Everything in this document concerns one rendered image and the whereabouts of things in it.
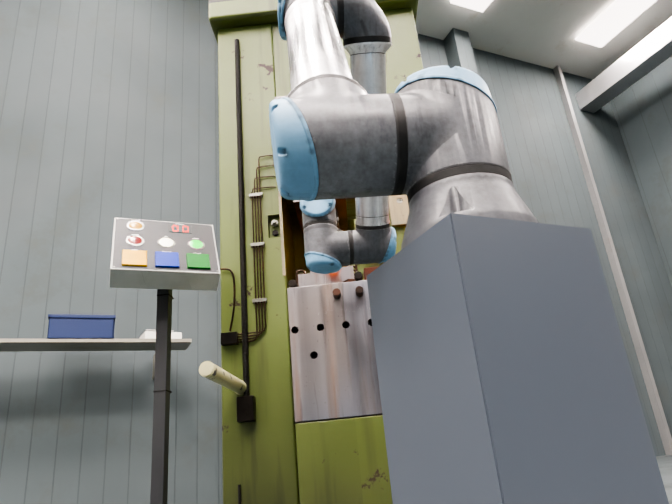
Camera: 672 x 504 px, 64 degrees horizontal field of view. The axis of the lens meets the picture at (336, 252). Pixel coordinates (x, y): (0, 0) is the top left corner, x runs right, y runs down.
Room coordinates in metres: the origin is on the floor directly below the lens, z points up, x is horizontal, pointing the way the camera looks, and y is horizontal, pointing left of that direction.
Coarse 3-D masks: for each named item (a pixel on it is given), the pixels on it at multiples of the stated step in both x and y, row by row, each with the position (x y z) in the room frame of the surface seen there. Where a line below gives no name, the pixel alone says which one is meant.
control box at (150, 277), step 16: (128, 224) 1.66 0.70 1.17; (144, 224) 1.68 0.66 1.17; (160, 224) 1.71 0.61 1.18; (176, 224) 1.73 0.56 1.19; (192, 224) 1.76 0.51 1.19; (112, 240) 1.60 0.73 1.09; (144, 240) 1.64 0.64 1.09; (176, 240) 1.69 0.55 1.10; (192, 240) 1.71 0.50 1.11; (208, 240) 1.74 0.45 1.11; (112, 256) 1.56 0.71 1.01; (112, 272) 1.54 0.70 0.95; (128, 272) 1.56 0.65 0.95; (144, 272) 1.58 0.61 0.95; (160, 272) 1.60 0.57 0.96; (176, 272) 1.61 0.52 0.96; (192, 272) 1.63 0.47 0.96; (208, 272) 1.65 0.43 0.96; (144, 288) 1.63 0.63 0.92; (160, 288) 1.65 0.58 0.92; (176, 288) 1.67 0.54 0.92; (192, 288) 1.69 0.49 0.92; (208, 288) 1.71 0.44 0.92
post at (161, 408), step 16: (160, 304) 1.72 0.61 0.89; (160, 320) 1.72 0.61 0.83; (160, 336) 1.72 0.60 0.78; (160, 352) 1.72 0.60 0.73; (160, 368) 1.72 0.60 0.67; (160, 384) 1.72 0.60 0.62; (160, 400) 1.72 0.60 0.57; (160, 416) 1.72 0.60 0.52; (160, 432) 1.72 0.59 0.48; (160, 448) 1.72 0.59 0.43; (160, 464) 1.72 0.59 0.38; (160, 480) 1.72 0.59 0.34; (160, 496) 1.72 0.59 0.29
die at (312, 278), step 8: (312, 272) 1.81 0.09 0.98; (336, 272) 1.81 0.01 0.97; (344, 272) 1.81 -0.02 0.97; (352, 272) 1.81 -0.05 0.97; (304, 280) 1.81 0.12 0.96; (312, 280) 1.81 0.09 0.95; (320, 280) 1.81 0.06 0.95; (328, 280) 1.81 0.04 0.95; (336, 280) 1.81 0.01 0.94; (344, 280) 1.81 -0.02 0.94
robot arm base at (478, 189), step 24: (456, 168) 0.62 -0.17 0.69; (480, 168) 0.62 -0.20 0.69; (504, 168) 0.65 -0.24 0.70; (408, 192) 0.69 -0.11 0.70; (432, 192) 0.64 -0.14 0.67; (456, 192) 0.62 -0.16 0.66; (480, 192) 0.61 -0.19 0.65; (504, 192) 0.62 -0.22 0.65; (408, 216) 0.69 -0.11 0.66; (432, 216) 0.63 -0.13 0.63; (504, 216) 0.61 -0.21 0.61; (528, 216) 0.63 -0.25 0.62; (408, 240) 0.66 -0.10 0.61
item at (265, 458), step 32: (224, 32) 1.96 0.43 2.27; (256, 32) 1.96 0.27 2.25; (224, 64) 1.96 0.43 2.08; (256, 64) 1.96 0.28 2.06; (224, 96) 1.96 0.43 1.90; (256, 96) 1.96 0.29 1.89; (224, 128) 1.96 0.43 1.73; (256, 128) 1.96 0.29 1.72; (224, 160) 1.96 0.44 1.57; (256, 160) 1.96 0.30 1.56; (224, 192) 1.96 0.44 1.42; (256, 192) 1.96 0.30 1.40; (224, 224) 1.96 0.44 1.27; (288, 224) 2.14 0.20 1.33; (224, 256) 1.96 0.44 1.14; (288, 256) 2.07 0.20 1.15; (224, 288) 1.96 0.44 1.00; (256, 288) 1.96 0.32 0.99; (224, 320) 1.96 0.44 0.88; (288, 320) 1.96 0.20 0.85; (224, 352) 1.96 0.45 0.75; (256, 352) 1.96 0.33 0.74; (288, 352) 1.96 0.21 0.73; (256, 384) 1.96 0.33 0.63; (288, 384) 1.95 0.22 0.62; (224, 416) 1.96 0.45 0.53; (256, 416) 1.96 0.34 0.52; (288, 416) 1.95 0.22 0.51; (224, 448) 1.96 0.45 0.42; (256, 448) 1.96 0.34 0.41; (288, 448) 1.96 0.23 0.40; (224, 480) 1.96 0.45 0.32; (256, 480) 1.96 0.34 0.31; (288, 480) 1.96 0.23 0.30
